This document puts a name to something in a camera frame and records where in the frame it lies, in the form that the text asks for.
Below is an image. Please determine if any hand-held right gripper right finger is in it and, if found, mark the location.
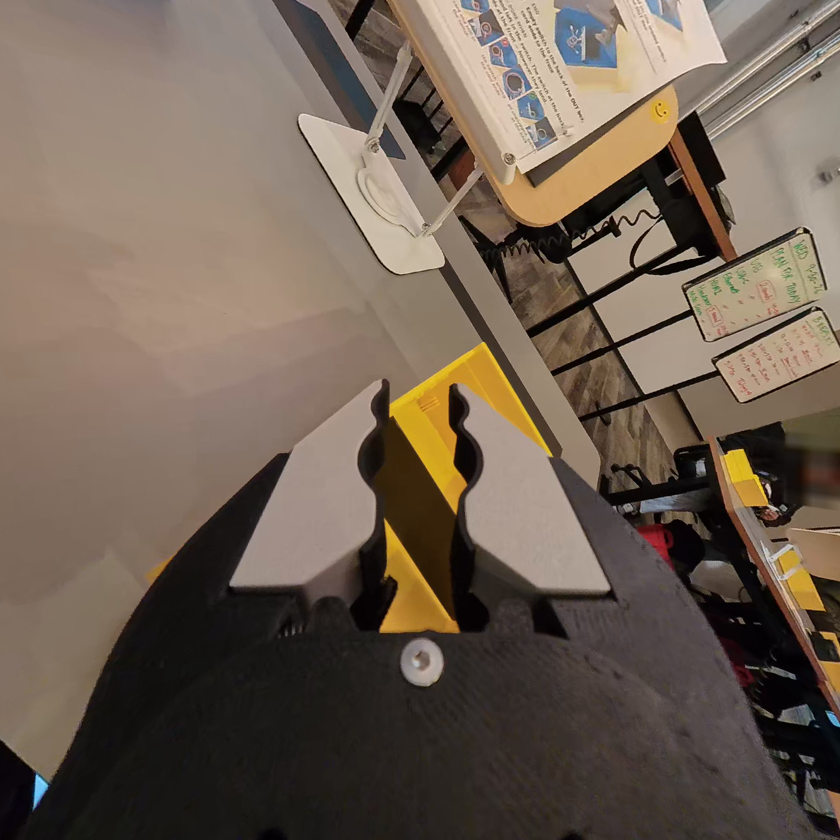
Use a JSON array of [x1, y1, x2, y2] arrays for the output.
[[448, 384, 611, 601]]

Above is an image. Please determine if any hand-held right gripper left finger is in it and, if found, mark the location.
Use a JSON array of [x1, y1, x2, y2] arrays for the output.
[[230, 378, 391, 603]]

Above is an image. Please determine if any red bag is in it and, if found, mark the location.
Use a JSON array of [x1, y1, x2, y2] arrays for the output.
[[637, 524, 677, 565]]

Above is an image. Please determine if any small yellow bin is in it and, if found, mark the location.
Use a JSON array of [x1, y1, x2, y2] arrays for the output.
[[721, 449, 770, 508]]

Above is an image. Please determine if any wooden desk with yellow bins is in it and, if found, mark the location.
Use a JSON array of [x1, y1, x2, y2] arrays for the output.
[[707, 433, 840, 716]]

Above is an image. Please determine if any whiteboard with red writing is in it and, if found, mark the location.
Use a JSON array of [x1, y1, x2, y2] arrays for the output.
[[712, 307, 840, 404]]

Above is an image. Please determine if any whiteboard with green writing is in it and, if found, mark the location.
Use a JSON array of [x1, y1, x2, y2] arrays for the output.
[[682, 226, 828, 343]]

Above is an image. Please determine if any white document stand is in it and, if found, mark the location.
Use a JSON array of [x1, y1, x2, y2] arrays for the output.
[[298, 39, 526, 275]]

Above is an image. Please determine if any light wooden table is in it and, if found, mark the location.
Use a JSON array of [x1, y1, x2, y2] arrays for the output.
[[387, 0, 680, 228]]

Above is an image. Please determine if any dark tape strip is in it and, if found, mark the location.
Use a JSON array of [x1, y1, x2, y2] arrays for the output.
[[287, 0, 406, 160]]

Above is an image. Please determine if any printed instruction sheet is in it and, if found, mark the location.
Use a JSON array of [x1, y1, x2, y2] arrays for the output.
[[420, 0, 728, 173]]

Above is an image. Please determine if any chrome pipe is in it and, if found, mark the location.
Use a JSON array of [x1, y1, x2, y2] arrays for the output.
[[694, 0, 840, 116], [707, 36, 840, 140]]

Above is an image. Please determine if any black metal table frame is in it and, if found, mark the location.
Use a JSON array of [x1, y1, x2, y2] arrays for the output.
[[459, 112, 729, 421]]

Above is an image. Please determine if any coiled black cable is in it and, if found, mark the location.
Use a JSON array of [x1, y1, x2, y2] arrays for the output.
[[479, 210, 664, 265]]

